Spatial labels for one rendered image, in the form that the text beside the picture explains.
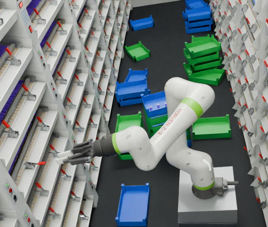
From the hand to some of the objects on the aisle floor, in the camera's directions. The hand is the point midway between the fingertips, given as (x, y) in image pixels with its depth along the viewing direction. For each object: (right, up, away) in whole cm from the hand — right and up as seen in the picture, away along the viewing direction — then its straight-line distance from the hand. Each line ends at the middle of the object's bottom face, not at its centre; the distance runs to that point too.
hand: (64, 157), depth 159 cm
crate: (+32, -46, +88) cm, 104 cm away
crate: (+96, +6, +134) cm, 165 cm away
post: (-10, -90, +45) cm, 101 cm away
